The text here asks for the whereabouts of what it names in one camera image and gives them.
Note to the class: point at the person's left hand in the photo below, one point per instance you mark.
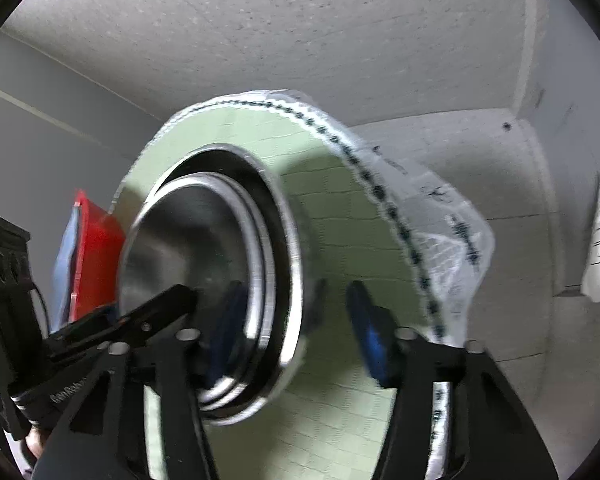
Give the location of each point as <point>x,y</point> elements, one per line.
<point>35,442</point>

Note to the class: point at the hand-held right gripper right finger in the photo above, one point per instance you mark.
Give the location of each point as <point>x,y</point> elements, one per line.
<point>375,342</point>

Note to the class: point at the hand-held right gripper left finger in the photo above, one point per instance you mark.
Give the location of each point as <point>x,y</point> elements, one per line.
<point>175,390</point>

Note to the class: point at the blue square plastic bowl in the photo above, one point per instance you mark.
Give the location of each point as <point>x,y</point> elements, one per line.
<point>66,270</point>

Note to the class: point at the large steel bowl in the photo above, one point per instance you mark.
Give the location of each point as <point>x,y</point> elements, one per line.
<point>292,260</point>

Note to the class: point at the red square plastic basin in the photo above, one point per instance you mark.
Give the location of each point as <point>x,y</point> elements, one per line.
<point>100,255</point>

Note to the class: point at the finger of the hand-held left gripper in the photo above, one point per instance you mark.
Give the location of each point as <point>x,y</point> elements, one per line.
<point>155,310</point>

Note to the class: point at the green lace-trimmed tablecloth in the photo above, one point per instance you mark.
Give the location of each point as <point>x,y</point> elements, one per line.
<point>340,200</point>

